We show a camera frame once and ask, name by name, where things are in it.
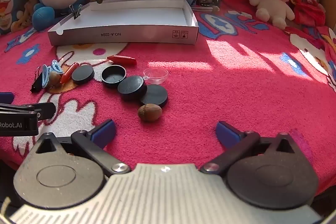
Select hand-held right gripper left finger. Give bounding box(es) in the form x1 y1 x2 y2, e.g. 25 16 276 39
35 119 132 177

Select white cardboard box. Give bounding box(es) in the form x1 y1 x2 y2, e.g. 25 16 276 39
48 0 199 46

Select red cloth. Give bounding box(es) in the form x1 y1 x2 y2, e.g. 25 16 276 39
291 0 326 28

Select red stick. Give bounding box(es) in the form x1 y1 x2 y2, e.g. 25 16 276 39
107 55 137 66

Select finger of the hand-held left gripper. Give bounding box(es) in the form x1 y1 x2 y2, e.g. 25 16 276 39
0 102 56 121
0 92 14 104

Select white phone lanyard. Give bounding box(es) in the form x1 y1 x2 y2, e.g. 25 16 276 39
190 5 221 12

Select black round container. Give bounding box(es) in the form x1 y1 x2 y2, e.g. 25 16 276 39
117 75 148 102

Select clear plastic lid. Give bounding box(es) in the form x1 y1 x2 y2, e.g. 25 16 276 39
143 67 169 85

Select black round cap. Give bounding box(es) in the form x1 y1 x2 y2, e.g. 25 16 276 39
101 65 127 88

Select black round lid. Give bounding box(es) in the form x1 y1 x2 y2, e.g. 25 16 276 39
71 65 95 84
139 84 168 108

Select brown nut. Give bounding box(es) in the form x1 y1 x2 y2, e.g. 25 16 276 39
49 71 62 88
138 104 163 123

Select orange-red stick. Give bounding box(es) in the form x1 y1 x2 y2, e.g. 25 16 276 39
60 63 80 84

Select black binder clip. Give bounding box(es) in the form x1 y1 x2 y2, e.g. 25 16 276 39
31 67 44 93
70 4 83 20

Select blue cat plush toy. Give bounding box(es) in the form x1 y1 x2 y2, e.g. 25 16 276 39
0 0 24 35

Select brown cardboard carton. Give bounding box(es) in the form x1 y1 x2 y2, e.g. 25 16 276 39
321 0 336 29

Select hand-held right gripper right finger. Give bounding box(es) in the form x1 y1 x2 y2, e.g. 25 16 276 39
200 121 298 175

